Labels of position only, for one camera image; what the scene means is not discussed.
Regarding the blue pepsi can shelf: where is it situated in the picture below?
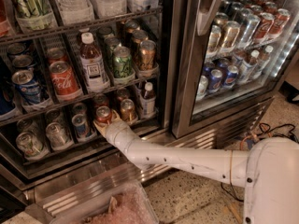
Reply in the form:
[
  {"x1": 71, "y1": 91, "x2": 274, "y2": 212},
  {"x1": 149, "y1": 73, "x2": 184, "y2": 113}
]
[
  {"x1": 11, "y1": 70, "x2": 49, "y2": 105},
  {"x1": 72, "y1": 114, "x2": 95, "y2": 142}
]

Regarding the iced tea bottle white cap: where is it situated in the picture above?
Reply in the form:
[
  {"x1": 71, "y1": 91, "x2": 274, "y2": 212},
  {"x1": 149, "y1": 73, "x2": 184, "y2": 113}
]
[{"x1": 80, "y1": 32, "x2": 109, "y2": 92}]

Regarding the large red coca-cola can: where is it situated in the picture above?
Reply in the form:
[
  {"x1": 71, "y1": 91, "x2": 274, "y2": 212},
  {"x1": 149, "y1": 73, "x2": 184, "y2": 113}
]
[{"x1": 50, "y1": 62, "x2": 82, "y2": 101}]

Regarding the gold can front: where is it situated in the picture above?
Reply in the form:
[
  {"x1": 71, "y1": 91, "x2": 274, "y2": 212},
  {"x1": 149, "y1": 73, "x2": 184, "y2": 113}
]
[{"x1": 138, "y1": 40, "x2": 156, "y2": 71}]

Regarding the red coke can bottom shelf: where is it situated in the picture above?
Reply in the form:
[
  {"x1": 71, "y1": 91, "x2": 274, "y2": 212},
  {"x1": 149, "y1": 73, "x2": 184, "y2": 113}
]
[{"x1": 95, "y1": 105, "x2": 112, "y2": 124}]

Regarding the silver green can bottom left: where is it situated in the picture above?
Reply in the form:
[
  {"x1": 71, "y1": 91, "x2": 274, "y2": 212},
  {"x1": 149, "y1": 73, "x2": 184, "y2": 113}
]
[{"x1": 16, "y1": 132, "x2": 49, "y2": 161}]

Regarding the silver can bottom shelf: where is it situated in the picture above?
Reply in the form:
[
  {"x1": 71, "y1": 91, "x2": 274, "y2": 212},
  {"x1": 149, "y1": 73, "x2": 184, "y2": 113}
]
[{"x1": 46, "y1": 122, "x2": 74, "y2": 150}]

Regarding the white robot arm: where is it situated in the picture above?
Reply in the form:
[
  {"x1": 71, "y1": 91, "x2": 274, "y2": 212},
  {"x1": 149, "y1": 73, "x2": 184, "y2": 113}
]
[{"x1": 93, "y1": 116, "x2": 299, "y2": 224}]

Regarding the blue pepsi can middle shelf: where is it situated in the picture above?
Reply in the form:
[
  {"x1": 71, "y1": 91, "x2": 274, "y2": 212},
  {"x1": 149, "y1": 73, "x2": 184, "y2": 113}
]
[{"x1": 11, "y1": 70, "x2": 49, "y2": 105}]

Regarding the small bottle bottom shelf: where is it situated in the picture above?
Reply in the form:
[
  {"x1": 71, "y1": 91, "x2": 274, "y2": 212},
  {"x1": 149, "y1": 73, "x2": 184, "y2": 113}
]
[{"x1": 140, "y1": 82, "x2": 156, "y2": 118}]

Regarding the black power adapter cable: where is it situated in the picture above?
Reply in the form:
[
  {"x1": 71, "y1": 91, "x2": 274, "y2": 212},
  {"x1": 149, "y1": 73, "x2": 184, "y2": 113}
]
[{"x1": 220, "y1": 123, "x2": 299, "y2": 203}]

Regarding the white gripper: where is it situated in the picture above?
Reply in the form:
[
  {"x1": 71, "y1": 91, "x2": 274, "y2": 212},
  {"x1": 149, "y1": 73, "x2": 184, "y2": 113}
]
[{"x1": 93, "y1": 109, "x2": 139, "y2": 154}]

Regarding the green striped cans tray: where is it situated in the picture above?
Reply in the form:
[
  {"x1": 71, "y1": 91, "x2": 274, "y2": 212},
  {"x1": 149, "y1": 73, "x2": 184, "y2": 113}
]
[{"x1": 11, "y1": 0, "x2": 57, "y2": 33}]

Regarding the blue pepsi can bottom shelf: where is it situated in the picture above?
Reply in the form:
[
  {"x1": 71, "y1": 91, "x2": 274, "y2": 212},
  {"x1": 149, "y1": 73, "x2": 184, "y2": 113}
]
[{"x1": 72, "y1": 114, "x2": 95, "y2": 142}]

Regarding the red coke can behind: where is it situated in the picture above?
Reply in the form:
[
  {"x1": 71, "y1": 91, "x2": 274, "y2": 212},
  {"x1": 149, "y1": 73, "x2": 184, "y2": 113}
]
[{"x1": 93, "y1": 94, "x2": 109, "y2": 108}]

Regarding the pink bubble wrap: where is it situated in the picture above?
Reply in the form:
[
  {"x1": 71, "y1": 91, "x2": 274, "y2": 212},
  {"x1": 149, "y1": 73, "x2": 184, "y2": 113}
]
[{"x1": 84, "y1": 189, "x2": 153, "y2": 224}]

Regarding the clear plastic bin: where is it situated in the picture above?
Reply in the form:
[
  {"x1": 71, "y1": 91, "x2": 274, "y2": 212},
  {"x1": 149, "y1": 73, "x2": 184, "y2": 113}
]
[{"x1": 50, "y1": 180, "x2": 159, "y2": 224}]

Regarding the gold can bottom shelf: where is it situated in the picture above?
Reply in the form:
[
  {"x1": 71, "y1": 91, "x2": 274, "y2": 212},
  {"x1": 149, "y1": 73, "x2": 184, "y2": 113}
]
[{"x1": 121, "y1": 99, "x2": 137, "y2": 123}]

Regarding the orange cable loop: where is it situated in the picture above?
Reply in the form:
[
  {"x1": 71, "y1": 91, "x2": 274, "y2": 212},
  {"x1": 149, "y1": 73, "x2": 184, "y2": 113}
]
[{"x1": 239, "y1": 134, "x2": 260, "y2": 151}]

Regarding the green can front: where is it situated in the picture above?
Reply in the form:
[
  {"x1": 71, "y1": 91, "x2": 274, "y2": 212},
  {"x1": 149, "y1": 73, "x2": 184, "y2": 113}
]
[{"x1": 113, "y1": 46, "x2": 134, "y2": 84}]

